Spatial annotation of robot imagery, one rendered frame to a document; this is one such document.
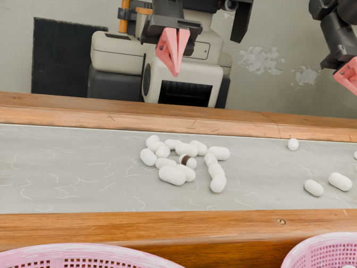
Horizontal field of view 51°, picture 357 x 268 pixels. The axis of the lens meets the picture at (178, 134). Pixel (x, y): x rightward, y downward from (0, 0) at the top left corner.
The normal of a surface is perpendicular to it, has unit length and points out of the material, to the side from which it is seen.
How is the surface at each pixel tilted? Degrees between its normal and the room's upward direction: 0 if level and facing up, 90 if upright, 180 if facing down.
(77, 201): 0
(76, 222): 0
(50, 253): 75
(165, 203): 0
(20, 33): 90
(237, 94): 90
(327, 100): 89
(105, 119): 45
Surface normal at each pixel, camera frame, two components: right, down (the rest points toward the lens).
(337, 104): -0.95, -0.07
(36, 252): 0.47, 0.11
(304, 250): 0.70, 0.08
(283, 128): 0.31, -0.40
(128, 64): 0.25, 0.36
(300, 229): 0.16, -0.93
